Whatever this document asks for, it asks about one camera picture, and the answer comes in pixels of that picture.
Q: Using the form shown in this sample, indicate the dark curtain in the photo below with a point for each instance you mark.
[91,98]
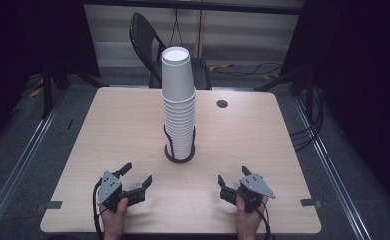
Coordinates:
[359,66]
[26,40]

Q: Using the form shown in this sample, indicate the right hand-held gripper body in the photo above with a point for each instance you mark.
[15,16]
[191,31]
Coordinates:
[254,188]

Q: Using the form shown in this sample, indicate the dark round table grommet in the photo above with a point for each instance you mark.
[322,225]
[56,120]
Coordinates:
[222,103]

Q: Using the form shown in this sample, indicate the stack of white paper cups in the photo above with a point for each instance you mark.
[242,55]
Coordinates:
[180,126]

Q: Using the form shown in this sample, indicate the person's left hand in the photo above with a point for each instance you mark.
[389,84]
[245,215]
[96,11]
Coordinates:
[114,221]

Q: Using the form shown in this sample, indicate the metal floor rail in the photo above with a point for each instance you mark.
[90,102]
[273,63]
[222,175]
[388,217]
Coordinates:
[19,163]
[329,170]

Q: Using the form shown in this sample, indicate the grey tape piece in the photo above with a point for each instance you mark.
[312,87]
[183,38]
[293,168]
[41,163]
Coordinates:
[52,204]
[309,202]

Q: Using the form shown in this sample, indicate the black metal stand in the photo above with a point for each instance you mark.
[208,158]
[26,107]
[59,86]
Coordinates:
[296,78]
[47,93]

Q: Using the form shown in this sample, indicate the single white paper cup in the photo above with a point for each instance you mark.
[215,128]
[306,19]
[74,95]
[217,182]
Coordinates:
[177,71]

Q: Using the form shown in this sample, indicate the person's right hand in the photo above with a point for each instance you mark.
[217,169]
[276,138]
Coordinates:
[248,221]

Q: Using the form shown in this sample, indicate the yellow strip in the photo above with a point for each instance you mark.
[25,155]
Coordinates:
[35,92]

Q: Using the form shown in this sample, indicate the black folding chair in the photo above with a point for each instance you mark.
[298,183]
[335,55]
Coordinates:
[146,40]

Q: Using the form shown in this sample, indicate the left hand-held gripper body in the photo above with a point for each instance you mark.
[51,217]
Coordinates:
[109,188]

